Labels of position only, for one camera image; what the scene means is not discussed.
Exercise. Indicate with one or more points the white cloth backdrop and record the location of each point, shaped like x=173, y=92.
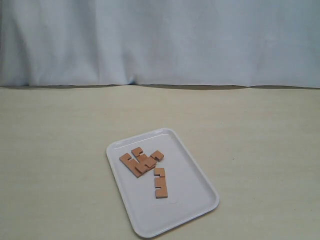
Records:
x=160, y=42

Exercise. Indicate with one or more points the white plastic tray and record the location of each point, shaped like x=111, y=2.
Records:
x=190, y=193

